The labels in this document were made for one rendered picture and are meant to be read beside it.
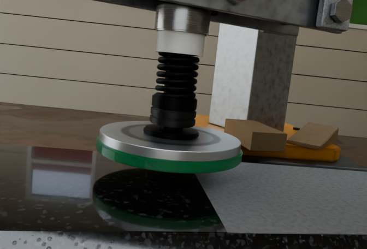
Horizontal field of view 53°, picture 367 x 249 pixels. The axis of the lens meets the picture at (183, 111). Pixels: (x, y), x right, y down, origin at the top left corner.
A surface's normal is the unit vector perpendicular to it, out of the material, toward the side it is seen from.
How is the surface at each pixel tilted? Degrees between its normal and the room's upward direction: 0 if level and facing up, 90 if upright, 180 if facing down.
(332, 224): 0
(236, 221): 0
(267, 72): 90
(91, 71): 90
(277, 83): 90
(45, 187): 0
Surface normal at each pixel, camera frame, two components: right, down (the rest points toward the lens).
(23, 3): 0.04, 0.14
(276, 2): 0.31, 0.15
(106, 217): 0.11, -0.99
